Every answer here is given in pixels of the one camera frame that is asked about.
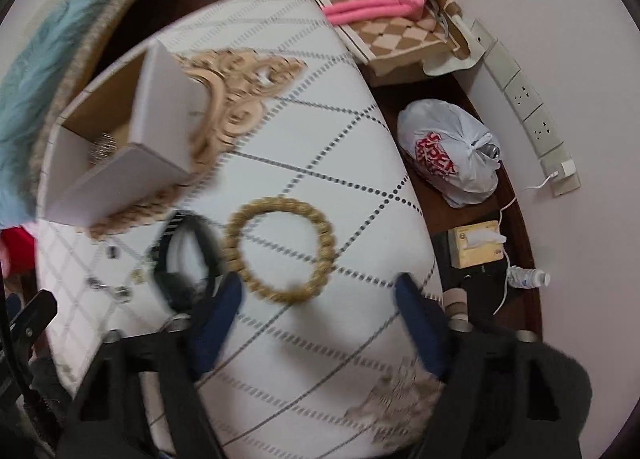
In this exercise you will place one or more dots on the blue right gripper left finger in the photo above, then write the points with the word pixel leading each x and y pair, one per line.
pixel 212 319

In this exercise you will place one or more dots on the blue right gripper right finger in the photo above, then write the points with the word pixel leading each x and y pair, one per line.
pixel 426 323

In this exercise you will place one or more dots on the silver sparkly jewelry piece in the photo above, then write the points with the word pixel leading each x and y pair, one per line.
pixel 105 146

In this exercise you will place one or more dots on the cardboard tube roll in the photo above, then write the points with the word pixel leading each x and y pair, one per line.
pixel 455 302

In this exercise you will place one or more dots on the red blanket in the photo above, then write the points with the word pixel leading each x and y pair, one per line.
pixel 18 250

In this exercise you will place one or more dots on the yellow tissue box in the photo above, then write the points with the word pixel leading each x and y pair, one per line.
pixel 476 244

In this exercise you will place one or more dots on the clear plastic water bottle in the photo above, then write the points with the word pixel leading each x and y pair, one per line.
pixel 525 278

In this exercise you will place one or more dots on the white plastic bag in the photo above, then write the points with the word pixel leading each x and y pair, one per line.
pixel 452 150

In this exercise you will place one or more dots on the white cardboard box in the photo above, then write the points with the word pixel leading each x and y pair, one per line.
pixel 125 140

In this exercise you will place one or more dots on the white charger plug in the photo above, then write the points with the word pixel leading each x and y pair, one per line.
pixel 566 169

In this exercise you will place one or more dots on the bed with patterned mattress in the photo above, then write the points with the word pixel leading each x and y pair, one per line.
pixel 92 23

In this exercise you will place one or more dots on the light blue duvet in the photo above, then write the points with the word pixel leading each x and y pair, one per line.
pixel 22 95

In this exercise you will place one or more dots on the brown checkered folded blanket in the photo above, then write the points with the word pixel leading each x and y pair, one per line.
pixel 392 49

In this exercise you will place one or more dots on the white wall power strip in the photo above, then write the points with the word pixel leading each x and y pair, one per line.
pixel 528 107

